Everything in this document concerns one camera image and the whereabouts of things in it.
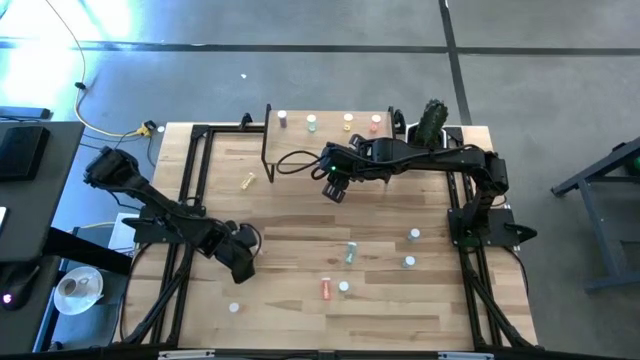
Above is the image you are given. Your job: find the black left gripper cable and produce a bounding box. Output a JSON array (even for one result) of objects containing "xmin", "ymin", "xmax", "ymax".
[{"xmin": 243, "ymin": 222, "xmax": 264, "ymax": 261}]

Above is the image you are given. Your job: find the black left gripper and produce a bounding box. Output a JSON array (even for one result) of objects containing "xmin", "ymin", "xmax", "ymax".
[{"xmin": 214, "ymin": 222, "xmax": 261, "ymax": 285}]

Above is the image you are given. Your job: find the green artificial cactus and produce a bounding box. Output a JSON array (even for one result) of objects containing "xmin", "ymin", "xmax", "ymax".
[{"xmin": 413, "ymin": 98, "xmax": 450, "ymax": 150}]

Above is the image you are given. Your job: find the silver aluminium bracket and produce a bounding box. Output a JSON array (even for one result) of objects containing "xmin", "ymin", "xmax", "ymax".
[
  {"xmin": 158, "ymin": 349, "xmax": 216, "ymax": 360},
  {"xmin": 438, "ymin": 351, "xmax": 495, "ymax": 360}
]

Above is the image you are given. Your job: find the grey metal table frame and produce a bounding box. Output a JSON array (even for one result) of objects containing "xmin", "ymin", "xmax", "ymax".
[{"xmin": 551, "ymin": 134, "xmax": 640, "ymax": 294}]

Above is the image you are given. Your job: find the black desk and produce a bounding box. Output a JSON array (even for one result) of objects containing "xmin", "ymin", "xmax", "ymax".
[{"xmin": 0, "ymin": 119, "xmax": 135, "ymax": 354}]

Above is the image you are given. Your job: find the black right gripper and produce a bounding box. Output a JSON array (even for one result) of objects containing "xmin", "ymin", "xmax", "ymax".
[{"xmin": 319, "ymin": 142, "xmax": 386, "ymax": 204}]

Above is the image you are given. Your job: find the black flat box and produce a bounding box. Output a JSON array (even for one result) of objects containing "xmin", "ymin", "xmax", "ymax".
[{"xmin": 0, "ymin": 125, "xmax": 51, "ymax": 182}]

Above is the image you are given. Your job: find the white plant pot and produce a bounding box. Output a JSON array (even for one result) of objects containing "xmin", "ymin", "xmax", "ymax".
[{"xmin": 405, "ymin": 122, "xmax": 451, "ymax": 151}]

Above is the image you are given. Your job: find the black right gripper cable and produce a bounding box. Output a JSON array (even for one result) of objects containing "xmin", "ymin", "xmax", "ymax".
[{"xmin": 276, "ymin": 148, "xmax": 329, "ymax": 182}]

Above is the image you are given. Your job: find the dark flat device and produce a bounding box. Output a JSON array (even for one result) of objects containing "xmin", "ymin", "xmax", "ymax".
[{"xmin": 0, "ymin": 106, "xmax": 53, "ymax": 121}]

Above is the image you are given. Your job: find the yellow floor cable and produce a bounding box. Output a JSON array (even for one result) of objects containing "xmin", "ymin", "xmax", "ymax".
[{"xmin": 43, "ymin": 0, "xmax": 151, "ymax": 139}]

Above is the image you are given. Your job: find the white paper sheet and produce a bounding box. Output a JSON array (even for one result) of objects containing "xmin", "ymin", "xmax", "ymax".
[{"xmin": 108, "ymin": 212, "xmax": 146, "ymax": 251}]

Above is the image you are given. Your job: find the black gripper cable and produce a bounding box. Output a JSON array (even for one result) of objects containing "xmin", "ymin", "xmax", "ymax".
[
  {"xmin": 243, "ymin": 222, "xmax": 264, "ymax": 261},
  {"xmin": 276, "ymin": 148, "xmax": 329, "ymax": 182}
]

